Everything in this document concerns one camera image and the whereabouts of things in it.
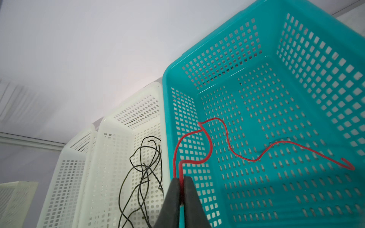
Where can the teal plastic basket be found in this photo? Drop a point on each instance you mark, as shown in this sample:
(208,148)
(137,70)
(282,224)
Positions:
(276,98)

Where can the white mesh two-tier shelf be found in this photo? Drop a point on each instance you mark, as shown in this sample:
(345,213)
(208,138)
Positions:
(16,198)

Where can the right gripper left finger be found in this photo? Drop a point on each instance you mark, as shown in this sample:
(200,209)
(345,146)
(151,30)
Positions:
(170,211)

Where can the left white plastic basket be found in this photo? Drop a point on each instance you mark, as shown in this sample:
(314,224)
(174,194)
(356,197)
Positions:
(64,194)

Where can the middle white plastic basket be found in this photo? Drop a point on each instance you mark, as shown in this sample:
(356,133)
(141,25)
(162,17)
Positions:
(126,182)

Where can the white plastic basket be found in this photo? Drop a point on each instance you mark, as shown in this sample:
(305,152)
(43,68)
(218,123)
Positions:
(64,194)
(126,182)

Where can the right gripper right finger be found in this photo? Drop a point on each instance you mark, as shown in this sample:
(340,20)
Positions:
(194,215)

